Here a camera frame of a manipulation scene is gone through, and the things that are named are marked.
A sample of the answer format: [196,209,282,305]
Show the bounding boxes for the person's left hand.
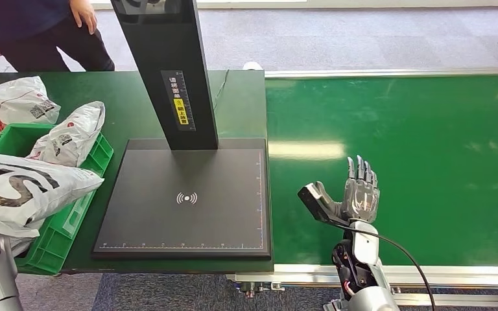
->
[69,0,99,35]

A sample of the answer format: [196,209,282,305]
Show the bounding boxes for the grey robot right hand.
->
[315,155,381,224]

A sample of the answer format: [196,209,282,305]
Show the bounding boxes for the white mailer bag black letters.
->
[0,151,105,239]

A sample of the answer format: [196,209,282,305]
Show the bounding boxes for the green conveyor belt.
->
[265,75,498,268]

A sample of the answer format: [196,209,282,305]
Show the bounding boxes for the black inbound scanner machine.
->
[92,0,272,260]

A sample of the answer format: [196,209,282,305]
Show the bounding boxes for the person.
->
[0,0,116,73]

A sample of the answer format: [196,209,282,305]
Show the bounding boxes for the large white mailer red print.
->
[0,76,62,152]

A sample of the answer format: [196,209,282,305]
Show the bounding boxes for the dark green table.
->
[0,71,275,275]

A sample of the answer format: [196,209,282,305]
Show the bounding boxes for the grey-white crumpled mailer bag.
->
[26,101,106,168]

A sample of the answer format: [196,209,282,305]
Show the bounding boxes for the green plastic crate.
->
[0,123,115,275]

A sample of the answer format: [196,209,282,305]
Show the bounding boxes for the crumpled grey plastic bag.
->
[7,218,46,259]

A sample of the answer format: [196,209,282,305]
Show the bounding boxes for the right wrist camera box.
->
[297,181,349,226]

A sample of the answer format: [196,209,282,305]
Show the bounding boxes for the thin black table cable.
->
[213,69,230,110]

